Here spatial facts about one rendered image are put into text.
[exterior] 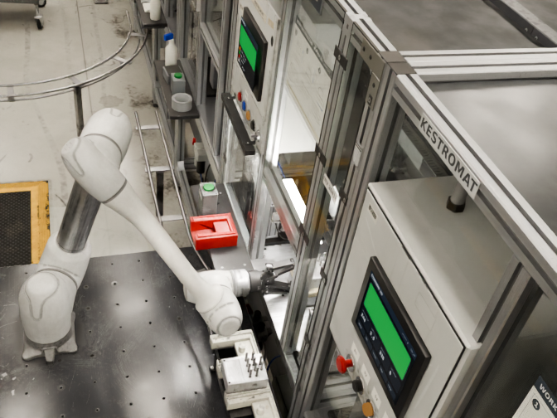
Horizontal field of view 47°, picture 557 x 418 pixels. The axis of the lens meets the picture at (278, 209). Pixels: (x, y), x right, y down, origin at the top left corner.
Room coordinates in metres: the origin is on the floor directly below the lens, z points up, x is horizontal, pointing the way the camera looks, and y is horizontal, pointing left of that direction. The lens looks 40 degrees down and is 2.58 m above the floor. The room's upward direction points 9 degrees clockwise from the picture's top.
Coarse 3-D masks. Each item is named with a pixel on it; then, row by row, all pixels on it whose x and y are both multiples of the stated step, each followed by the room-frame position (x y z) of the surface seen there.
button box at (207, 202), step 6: (204, 192) 1.86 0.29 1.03; (210, 192) 1.87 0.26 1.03; (216, 192) 1.88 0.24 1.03; (204, 198) 1.85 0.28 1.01; (210, 198) 1.86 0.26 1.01; (216, 198) 1.87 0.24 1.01; (198, 204) 1.91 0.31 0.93; (204, 204) 1.85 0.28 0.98; (210, 204) 1.86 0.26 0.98; (216, 204) 1.87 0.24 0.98; (204, 210) 1.85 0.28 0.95; (210, 210) 1.86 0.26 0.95
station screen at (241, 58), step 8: (240, 24) 1.94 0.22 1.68; (248, 32) 1.86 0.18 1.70; (240, 48) 1.92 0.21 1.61; (256, 48) 1.76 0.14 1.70; (240, 56) 1.91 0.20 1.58; (256, 56) 1.75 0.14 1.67; (240, 64) 1.90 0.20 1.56; (248, 64) 1.82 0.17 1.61; (248, 72) 1.81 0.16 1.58; (248, 80) 1.81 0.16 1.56
